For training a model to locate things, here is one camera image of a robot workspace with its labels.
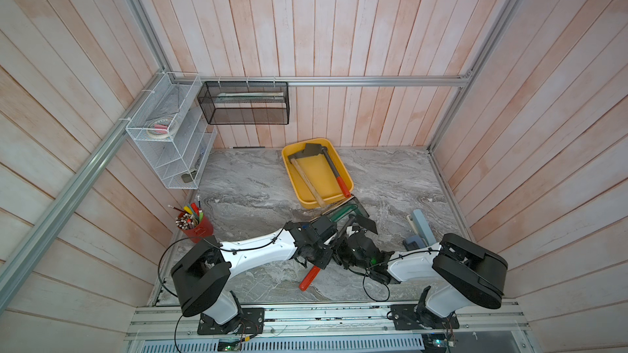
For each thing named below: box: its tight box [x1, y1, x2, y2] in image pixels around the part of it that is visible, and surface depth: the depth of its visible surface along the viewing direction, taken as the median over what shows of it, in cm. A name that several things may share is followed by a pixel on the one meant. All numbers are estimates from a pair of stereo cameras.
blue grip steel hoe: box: [309, 196, 359, 223], surface depth 100 cm
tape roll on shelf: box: [147, 117, 173, 139], surface depth 75 cm
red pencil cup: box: [175, 212, 215, 244], surface depth 85 cm
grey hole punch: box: [406, 209, 437, 247], surface depth 92 cm
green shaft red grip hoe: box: [328, 198, 370, 224], surface depth 97 cm
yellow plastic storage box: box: [281, 138, 355, 210], surface depth 111 cm
